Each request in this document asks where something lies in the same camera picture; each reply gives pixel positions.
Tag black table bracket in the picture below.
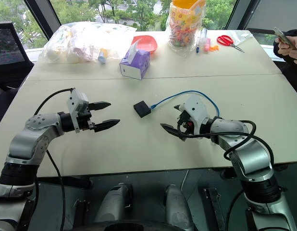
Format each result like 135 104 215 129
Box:
72 199 91 230
202 186 226 231

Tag blue cable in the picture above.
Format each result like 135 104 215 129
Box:
150 90 221 119

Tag flat clear plastic bag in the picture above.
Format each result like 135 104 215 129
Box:
231 30 254 47

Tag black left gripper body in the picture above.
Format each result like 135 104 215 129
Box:
76 103 97 132

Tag white cable under table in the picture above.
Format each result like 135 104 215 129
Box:
180 169 190 193

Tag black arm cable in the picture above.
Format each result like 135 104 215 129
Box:
34 88 74 231
176 120 275 167

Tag red-handled scissors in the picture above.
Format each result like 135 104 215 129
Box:
216 35 246 54

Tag person's hand holding phone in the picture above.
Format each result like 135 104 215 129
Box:
277 36 297 57

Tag colourful bag with orange lid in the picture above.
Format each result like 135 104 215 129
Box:
165 0 207 58

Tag purple white tissue box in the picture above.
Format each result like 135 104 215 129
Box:
119 43 151 80

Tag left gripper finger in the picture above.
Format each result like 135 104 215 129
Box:
88 101 112 112
93 119 121 133

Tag clear bag of white items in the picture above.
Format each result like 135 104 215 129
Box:
38 21 137 64

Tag black mesh office chair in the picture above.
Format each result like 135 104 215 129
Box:
0 21 35 90

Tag dark window frame pillar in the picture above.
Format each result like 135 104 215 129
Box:
224 0 261 31
23 0 62 41

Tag smartphone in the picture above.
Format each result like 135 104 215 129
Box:
273 26 294 46

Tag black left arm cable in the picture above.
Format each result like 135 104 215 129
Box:
34 88 74 231

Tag red plastic bowl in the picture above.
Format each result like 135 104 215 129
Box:
131 35 158 55

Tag small black adapter box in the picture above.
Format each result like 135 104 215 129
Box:
133 101 152 118

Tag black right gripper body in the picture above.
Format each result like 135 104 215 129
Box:
176 110 195 136

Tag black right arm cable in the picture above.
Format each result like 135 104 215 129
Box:
176 120 275 167

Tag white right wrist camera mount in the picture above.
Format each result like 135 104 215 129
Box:
179 94 210 135

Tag silver robot leg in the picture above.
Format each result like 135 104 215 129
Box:
164 184 195 231
94 182 134 225

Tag small yellow blue-capped bottle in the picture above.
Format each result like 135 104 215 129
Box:
98 48 109 64

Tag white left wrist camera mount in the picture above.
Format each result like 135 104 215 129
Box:
66 89 90 134

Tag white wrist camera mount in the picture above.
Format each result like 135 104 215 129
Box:
66 89 90 134
179 94 210 135

